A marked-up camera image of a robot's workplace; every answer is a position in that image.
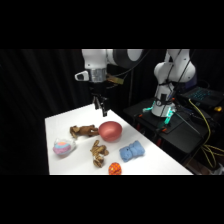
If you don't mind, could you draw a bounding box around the blue fluffy cloth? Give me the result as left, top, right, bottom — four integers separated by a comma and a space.
119, 140, 146, 163

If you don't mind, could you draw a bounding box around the black robot stand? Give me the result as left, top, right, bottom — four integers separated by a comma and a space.
123, 97, 224, 165

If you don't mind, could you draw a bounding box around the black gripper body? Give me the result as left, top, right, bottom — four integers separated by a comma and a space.
88, 80, 110, 102

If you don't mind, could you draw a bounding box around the yellow cable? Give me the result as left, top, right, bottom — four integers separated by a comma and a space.
187, 98, 224, 169

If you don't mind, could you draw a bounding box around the brass camera mount bracket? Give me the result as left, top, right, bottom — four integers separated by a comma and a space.
106, 74, 126, 87

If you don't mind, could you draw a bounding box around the red dotted ball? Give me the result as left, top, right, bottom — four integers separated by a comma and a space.
108, 162, 123, 176

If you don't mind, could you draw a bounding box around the black curtain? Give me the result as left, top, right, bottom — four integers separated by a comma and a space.
0, 49, 224, 176

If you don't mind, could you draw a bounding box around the tan plush giraffe toy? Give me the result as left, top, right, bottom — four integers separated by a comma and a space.
89, 139, 110, 169

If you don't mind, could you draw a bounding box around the pink bowl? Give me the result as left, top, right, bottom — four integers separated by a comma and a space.
98, 120, 123, 143

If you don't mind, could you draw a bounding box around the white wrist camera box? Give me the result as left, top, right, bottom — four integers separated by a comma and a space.
74, 70, 91, 82

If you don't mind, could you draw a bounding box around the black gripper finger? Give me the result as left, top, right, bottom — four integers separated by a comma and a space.
92, 95, 101, 111
100, 97, 110, 118

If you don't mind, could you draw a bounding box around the pastel multicoloured plush toy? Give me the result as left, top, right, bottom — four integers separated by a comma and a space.
52, 137, 77, 157

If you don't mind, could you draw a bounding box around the brown plush toy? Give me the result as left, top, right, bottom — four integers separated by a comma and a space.
69, 124, 100, 140

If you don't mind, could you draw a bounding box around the black laptop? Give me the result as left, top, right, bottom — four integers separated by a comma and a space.
180, 85, 224, 110

